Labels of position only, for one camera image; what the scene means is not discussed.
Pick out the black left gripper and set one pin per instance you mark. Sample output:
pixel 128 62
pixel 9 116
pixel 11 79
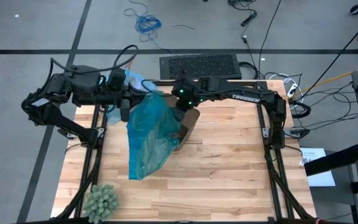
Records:
pixel 117 96

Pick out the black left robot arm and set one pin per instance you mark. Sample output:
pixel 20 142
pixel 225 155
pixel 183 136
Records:
pixel 57 115

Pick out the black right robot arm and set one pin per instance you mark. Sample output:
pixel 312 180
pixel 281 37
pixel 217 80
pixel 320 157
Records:
pixel 247 98

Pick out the white printed paper sheet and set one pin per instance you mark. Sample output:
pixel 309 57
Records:
pixel 314 154

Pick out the green trash bag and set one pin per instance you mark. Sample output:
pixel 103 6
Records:
pixel 151 140

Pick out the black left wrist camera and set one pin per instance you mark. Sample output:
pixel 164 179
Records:
pixel 117 79

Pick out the light blue bin liner bag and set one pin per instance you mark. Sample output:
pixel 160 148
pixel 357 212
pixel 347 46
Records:
pixel 134 77

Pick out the black power strip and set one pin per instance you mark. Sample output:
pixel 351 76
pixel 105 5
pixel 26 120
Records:
pixel 249 19

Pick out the green artificial succulent plant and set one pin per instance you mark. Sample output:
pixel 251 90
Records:
pixel 100 202

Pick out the black flat bar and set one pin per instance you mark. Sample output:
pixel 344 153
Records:
pixel 337 158

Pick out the white power strip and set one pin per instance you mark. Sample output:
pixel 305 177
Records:
pixel 291 90

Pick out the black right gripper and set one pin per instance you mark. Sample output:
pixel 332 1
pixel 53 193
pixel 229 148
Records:
pixel 180 113

